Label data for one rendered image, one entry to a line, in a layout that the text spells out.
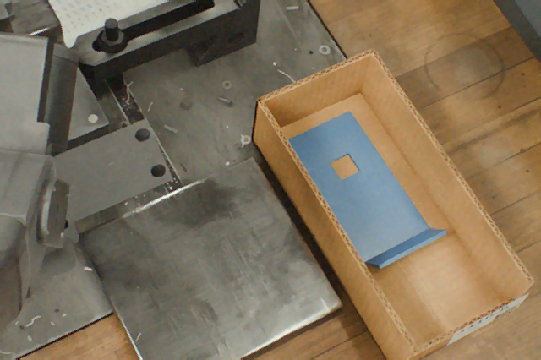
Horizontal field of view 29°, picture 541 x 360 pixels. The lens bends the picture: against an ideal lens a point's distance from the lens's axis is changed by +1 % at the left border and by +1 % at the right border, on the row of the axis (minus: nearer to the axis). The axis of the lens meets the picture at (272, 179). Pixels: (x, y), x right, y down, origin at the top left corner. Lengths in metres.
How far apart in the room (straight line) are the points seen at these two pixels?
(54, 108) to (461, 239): 0.44
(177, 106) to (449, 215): 0.27
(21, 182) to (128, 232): 0.38
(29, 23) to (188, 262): 0.26
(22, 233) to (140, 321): 0.37
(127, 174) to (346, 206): 0.31
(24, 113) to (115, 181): 0.10
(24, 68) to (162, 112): 0.39
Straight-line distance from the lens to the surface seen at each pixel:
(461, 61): 1.03
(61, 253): 0.71
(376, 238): 0.91
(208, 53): 0.98
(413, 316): 0.90
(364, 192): 0.93
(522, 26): 1.18
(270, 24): 1.02
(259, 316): 0.86
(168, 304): 0.86
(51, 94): 0.61
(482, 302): 0.92
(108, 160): 0.66
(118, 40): 0.91
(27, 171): 0.52
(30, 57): 0.59
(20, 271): 0.50
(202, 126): 0.96
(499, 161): 0.99
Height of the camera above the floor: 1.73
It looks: 63 degrees down
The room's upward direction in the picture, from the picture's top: 10 degrees clockwise
